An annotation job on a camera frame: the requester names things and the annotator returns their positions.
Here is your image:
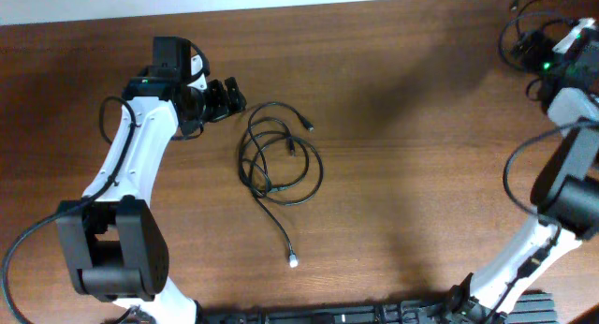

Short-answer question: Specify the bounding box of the black USB cable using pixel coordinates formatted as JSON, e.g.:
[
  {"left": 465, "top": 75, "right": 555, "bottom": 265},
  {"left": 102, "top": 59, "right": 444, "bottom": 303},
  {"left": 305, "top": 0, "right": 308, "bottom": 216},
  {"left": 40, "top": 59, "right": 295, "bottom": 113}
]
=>
[
  {"left": 237, "top": 101, "right": 325, "bottom": 269},
  {"left": 508, "top": 0, "right": 570, "bottom": 39}
]

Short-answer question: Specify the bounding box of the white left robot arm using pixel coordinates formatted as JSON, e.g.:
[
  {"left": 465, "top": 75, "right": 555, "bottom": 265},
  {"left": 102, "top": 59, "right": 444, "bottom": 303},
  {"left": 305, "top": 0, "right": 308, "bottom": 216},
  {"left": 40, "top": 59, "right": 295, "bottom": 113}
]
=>
[{"left": 56, "top": 37, "right": 246, "bottom": 323}]

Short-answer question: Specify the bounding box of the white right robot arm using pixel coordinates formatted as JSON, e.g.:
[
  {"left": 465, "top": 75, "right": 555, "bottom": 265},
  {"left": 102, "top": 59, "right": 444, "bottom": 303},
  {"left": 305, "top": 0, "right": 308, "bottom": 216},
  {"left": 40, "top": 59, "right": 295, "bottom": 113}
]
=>
[{"left": 435, "top": 19, "right": 598, "bottom": 323}]

